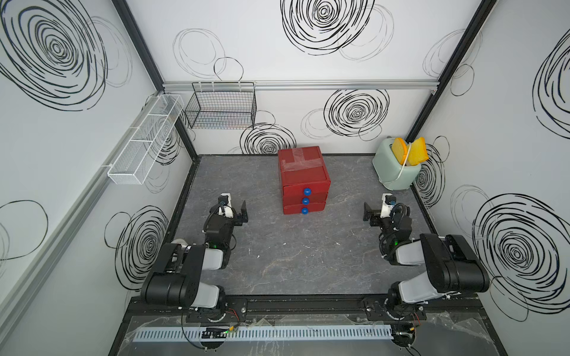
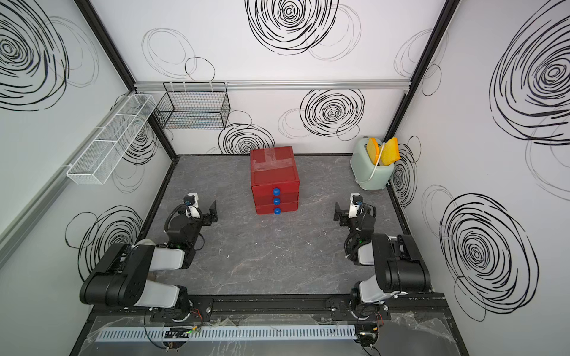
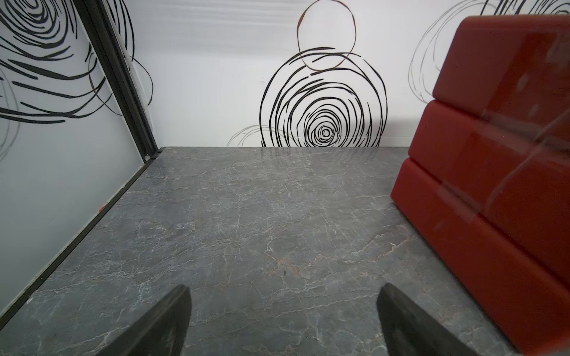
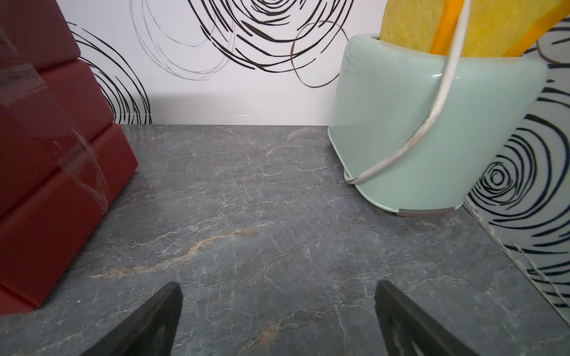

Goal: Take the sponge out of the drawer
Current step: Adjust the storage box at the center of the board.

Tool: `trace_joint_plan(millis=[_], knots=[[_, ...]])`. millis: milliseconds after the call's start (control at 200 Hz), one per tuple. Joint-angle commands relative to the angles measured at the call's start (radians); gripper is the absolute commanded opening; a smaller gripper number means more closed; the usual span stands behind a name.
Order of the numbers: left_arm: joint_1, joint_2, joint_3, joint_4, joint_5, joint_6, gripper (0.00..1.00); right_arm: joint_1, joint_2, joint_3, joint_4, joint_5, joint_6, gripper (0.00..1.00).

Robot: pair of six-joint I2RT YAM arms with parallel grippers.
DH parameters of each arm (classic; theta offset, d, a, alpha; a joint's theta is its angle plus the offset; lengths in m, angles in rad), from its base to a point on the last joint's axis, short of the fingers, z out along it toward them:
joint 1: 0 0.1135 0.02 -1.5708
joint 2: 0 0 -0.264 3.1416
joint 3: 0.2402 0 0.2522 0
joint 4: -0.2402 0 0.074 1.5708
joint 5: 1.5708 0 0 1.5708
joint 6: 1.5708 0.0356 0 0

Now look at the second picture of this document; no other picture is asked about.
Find red drawer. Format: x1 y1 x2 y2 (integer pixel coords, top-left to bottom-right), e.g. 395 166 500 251
255 202 298 215
252 181 300 197
254 192 299 206

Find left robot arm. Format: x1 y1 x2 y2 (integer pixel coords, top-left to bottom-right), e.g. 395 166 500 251
80 193 218 323

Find orange toast slice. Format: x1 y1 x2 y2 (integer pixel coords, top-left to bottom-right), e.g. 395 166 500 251
366 137 381 166

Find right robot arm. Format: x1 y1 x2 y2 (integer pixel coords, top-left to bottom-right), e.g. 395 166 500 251
333 203 431 320

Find white wire shelf basket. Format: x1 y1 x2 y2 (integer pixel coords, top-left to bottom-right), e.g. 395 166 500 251
66 93 156 185

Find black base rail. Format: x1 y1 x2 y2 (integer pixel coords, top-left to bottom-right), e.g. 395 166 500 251
149 292 451 323

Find black wire basket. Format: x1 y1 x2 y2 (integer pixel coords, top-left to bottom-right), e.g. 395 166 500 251
154 82 231 130

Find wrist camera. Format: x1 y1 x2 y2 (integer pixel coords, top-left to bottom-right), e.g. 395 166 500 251
183 193 199 208
350 194 363 210

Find yellow toast slice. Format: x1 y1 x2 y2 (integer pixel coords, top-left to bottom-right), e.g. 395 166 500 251
380 137 400 166

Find red drawer cabinet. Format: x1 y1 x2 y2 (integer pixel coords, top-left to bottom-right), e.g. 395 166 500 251
250 146 300 206

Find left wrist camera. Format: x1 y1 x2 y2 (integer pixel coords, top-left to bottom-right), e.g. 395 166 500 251
183 193 199 208

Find mint green toaster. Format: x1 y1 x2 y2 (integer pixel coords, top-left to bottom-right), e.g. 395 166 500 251
350 138 395 191

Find grey slotted cable duct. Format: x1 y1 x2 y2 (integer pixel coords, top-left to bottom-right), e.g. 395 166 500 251
95 325 356 344

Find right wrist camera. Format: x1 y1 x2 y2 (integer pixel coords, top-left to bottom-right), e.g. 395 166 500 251
350 194 363 210

